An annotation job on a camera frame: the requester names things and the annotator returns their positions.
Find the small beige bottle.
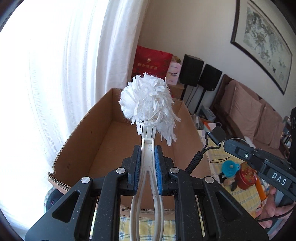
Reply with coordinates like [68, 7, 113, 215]
[223, 176, 235, 186]

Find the yellow checkered tablecloth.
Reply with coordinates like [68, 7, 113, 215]
[119, 136, 266, 241]

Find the red round tin box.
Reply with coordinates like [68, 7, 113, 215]
[235, 162, 257, 190]

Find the right black speaker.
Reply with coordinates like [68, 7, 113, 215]
[198, 64, 222, 91]

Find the box of clutter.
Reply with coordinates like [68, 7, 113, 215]
[192, 106, 222, 132]

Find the brown sofa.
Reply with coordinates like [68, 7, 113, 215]
[210, 74, 290, 159]

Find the white curtain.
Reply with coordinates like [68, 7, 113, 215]
[33, 1, 148, 165]

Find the orange cardboard box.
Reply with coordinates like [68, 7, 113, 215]
[255, 177, 267, 202]

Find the black coiled cable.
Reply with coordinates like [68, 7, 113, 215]
[184, 126, 227, 175]

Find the blue collapsible silicone funnel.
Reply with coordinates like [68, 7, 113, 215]
[221, 160, 240, 178]

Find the person right hand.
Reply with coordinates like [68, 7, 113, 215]
[259, 186, 295, 232]

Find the red gift bag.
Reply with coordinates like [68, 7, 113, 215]
[132, 46, 173, 79]

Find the white fluffy duster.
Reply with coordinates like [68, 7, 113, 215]
[119, 73, 181, 240]

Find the large brown cardboard box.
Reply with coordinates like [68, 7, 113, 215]
[48, 87, 212, 210]

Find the black speaker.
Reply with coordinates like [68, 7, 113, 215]
[198, 64, 222, 91]
[179, 54, 204, 87]

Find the framed ink painting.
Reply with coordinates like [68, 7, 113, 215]
[230, 1, 292, 94]

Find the left black speaker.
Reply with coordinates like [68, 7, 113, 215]
[179, 54, 204, 87]

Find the pink white tissue pack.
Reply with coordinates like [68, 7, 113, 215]
[166, 61, 182, 85]

